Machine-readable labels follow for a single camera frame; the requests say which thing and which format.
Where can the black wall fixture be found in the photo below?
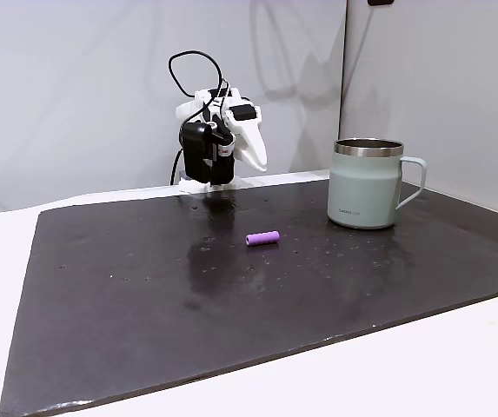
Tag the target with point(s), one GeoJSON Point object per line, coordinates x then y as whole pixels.
{"type": "Point", "coordinates": [380, 1]}

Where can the black table mat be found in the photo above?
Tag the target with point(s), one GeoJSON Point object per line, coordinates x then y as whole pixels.
{"type": "Point", "coordinates": [231, 304]}

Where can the black oval camera box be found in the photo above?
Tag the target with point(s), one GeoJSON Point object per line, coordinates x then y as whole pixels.
{"type": "Point", "coordinates": [194, 147]}

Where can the purple pen grip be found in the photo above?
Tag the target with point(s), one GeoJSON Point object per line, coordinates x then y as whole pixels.
{"type": "Point", "coordinates": [262, 238]}

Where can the pale green steel-rimmed mug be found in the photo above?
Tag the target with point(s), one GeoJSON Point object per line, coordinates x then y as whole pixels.
{"type": "Point", "coordinates": [359, 191]}

